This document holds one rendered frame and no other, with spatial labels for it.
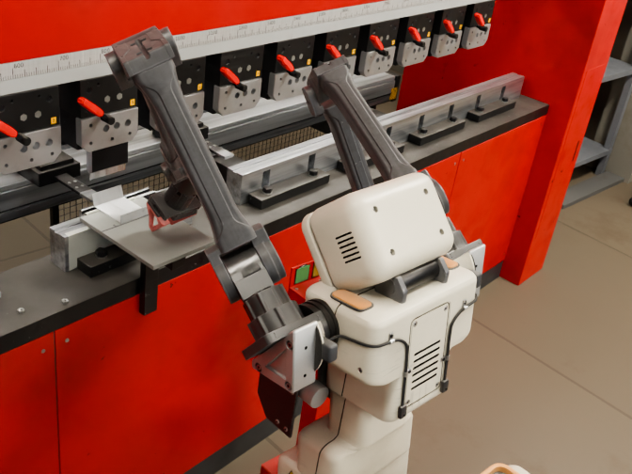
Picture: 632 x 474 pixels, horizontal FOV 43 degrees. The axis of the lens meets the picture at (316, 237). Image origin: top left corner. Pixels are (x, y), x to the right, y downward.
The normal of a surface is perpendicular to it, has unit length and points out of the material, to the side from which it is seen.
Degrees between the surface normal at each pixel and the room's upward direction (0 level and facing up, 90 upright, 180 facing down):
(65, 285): 0
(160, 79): 69
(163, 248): 0
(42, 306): 0
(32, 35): 90
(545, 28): 90
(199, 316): 90
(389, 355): 82
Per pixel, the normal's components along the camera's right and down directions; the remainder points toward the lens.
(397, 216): 0.59, -0.25
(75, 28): 0.75, 0.41
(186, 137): 0.25, 0.17
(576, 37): -0.65, 0.30
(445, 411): 0.13, -0.86
